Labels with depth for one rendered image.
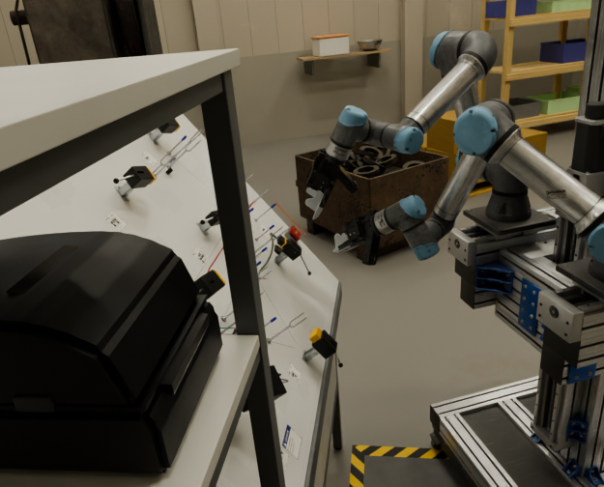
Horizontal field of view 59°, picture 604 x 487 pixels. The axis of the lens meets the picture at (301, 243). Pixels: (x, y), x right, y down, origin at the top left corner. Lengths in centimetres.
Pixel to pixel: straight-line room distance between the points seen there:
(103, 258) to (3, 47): 781
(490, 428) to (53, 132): 232
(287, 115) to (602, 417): 709
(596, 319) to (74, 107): 143
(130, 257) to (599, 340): 130
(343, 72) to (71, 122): 845
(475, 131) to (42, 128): 121
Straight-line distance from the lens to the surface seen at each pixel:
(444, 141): 547
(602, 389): 213
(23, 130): 31
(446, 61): 183
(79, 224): 129
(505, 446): 244
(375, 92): 898
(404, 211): 161
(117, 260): 65
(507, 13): 751
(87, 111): 36
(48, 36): 527
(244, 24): 834
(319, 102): 867
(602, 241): 143
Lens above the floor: 189
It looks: 24 degrees down
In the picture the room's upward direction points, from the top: 5 degrees counter-clockwise
